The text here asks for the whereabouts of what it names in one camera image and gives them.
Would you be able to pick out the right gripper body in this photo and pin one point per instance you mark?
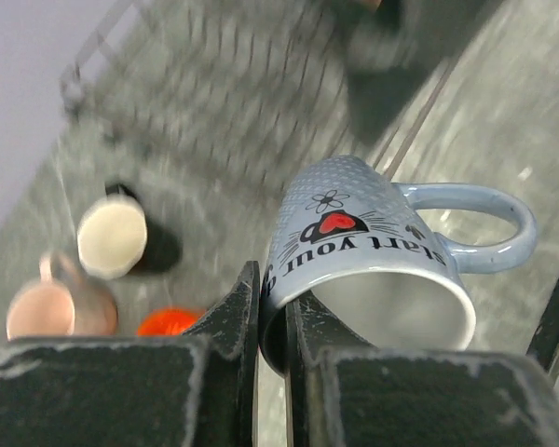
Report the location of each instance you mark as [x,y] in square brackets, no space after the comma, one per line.
[391,52]

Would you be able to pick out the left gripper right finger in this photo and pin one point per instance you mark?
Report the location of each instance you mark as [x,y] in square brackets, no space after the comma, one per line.
[344,392]

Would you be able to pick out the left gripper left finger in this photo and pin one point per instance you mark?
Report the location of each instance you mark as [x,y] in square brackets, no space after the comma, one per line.
[193,389]

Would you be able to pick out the orange enamel mug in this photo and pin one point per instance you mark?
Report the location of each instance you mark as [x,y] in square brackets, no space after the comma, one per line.
[169,321]

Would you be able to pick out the blue printed mug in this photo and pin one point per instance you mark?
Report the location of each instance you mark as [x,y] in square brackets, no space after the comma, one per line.
[357,243]

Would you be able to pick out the light pink mug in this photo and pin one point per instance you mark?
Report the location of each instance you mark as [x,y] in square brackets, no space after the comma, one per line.
[64,301]

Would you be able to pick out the black faceted mug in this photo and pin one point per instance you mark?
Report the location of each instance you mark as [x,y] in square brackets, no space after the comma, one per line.
[116,237]

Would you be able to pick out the grey wire dish rack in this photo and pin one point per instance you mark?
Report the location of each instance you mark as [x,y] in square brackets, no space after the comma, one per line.
[248,89]

